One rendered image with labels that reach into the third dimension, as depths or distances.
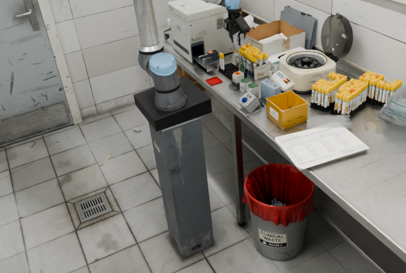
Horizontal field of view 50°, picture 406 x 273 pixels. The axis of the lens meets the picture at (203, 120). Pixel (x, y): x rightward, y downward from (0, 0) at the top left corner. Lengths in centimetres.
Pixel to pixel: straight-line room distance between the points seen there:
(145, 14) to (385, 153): 114
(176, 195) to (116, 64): 187
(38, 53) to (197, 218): 189
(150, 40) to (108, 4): 170
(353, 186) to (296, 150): 27
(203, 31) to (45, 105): 174
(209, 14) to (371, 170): 126
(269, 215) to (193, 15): 113
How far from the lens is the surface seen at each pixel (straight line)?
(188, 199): 228
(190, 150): 210
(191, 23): 245
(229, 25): 221
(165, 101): 198
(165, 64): 190
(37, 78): 367
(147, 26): 198
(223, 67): 239
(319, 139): 185
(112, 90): 392
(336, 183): 167
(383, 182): 170
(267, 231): 234
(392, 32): 216
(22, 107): 376
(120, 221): 285
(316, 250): 259
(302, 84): 216
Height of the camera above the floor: 196
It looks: 33 degrees down
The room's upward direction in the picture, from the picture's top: 6 degrees counter-clockwise
